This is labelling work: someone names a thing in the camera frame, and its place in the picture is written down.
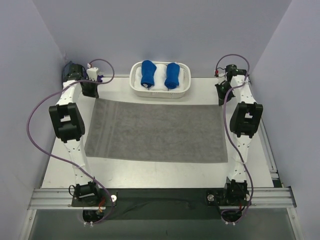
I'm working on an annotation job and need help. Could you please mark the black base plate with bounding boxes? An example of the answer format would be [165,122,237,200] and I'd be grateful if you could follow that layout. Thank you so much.
[71,188,111,207]
[205,188,250,207]

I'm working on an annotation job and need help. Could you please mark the blue rolled towel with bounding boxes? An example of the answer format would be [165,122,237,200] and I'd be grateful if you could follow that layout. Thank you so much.
[164,62,180,90]
[140,60,157,88]

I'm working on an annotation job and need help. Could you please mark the purple cloth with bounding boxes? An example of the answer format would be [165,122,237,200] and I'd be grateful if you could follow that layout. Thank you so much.
[97,75,104,83]

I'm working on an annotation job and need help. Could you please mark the left blue rolled towel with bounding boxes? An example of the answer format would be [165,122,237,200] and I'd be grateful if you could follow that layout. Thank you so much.
[140,60,157,88]

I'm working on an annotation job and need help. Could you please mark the aluminium right side rail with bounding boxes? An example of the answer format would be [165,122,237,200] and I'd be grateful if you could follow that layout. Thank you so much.
[258,120,284,188]

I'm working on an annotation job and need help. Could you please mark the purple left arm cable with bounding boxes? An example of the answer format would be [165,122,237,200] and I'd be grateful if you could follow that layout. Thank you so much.
[26,58,118,224]

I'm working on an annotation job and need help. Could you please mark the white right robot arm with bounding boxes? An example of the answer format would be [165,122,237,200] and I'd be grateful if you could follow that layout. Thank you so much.
[215,64,263,205]

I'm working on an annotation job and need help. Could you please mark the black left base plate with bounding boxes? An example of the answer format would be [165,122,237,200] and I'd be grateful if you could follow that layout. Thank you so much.
[71,188,111,207]

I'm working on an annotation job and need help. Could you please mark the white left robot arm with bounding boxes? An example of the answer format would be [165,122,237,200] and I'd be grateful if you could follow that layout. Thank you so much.
[48,62,102,206]

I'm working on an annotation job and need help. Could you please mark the blue grey cloth pile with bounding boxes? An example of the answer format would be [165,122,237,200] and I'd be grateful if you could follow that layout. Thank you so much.
[61,61,74,79]

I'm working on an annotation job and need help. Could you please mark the right blue rolled towel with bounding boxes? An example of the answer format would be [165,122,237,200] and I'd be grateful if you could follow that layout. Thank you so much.
[164,62,180,90]

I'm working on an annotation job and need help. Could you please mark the grey towel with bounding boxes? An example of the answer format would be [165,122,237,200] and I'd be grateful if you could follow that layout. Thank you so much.
[85,99,228,164]

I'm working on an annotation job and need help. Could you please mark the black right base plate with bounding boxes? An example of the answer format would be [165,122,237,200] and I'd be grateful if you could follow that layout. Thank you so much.
[205,188,250,207]

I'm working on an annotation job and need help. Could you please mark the white plastic basket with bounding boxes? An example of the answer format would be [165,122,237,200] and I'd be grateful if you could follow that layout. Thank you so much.
[129,61,191,99]

